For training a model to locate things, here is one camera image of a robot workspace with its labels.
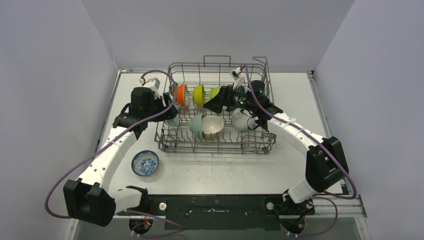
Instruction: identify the yellow green bowl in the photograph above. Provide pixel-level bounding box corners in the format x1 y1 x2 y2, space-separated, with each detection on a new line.
192 84 206 107

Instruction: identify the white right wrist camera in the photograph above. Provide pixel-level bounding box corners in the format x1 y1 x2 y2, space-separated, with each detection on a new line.
230 66 246 90

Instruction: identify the pale green plate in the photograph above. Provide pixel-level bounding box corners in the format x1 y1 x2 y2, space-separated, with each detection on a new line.
189 112 206 140

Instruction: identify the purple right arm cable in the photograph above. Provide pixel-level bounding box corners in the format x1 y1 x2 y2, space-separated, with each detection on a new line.
240 64 358 238

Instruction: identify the blue white patterned bowl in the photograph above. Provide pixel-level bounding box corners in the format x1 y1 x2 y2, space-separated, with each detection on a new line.
131 150 160 177

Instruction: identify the white bowl with blue outside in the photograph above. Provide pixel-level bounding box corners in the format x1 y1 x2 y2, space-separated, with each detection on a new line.
230 108 258 132

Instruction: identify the beige bowl with black outside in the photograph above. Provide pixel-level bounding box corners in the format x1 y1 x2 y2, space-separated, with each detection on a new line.
201 115 224 140

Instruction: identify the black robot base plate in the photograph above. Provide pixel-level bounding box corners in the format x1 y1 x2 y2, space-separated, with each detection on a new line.
132 194 315 231

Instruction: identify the grey wire dish rack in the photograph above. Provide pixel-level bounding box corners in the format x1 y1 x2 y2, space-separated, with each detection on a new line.
154 55 277 154

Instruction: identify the pale celadon bowl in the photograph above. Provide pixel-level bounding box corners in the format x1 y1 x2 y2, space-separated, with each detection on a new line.
164 114 180 127

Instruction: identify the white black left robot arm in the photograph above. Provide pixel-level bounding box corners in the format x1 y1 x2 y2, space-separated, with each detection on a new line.
63 87 178 227

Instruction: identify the white bowl orange outside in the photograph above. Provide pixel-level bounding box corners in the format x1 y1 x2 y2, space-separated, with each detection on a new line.
174 83 190 109

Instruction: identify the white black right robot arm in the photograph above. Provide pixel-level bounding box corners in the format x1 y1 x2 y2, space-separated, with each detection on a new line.
203 80 349 215

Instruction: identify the lime green bowl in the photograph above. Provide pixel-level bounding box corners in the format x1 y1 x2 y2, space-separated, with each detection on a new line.
209 87 220 100

